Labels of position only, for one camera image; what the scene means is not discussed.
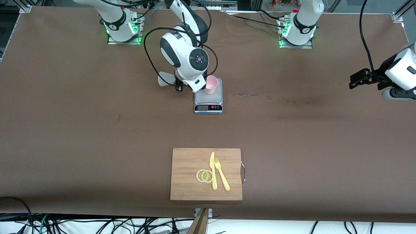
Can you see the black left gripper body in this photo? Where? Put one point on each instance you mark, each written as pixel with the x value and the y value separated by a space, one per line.
pixel 379 75

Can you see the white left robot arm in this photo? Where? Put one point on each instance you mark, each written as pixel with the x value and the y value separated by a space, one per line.
pixel 304 26

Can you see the silver digital kitchen scale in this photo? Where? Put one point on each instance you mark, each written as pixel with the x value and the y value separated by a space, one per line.
pixel 211 100

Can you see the white power strip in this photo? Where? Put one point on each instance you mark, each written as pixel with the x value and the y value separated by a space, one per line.
pixel 211 7

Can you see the wooden beam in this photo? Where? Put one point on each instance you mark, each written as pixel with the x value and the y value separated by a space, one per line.
pixel 199 224

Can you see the yellow plastic knife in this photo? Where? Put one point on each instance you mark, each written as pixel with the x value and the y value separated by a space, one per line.
pixel 213 169

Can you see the yellow lemon slice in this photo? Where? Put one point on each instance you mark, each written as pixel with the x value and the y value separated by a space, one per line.
pixel 207 176
pixel 198 175

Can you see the metal corner bracket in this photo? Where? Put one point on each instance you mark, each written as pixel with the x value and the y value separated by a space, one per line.
pixel 395 17

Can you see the yellow plastic fork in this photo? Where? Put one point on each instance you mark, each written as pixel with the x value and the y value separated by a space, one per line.
pixel 222 177

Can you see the wooden cutting board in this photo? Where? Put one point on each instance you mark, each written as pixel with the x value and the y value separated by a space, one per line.
pixel 188 175

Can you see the small metal bracket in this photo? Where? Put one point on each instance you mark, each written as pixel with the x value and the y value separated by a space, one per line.
pixel 210 212

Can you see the pink plastic cup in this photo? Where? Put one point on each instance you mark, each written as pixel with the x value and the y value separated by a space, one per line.
pixel 212 85

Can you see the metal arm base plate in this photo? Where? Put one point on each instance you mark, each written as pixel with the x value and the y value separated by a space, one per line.
pixel 295 46
pixel 125 41

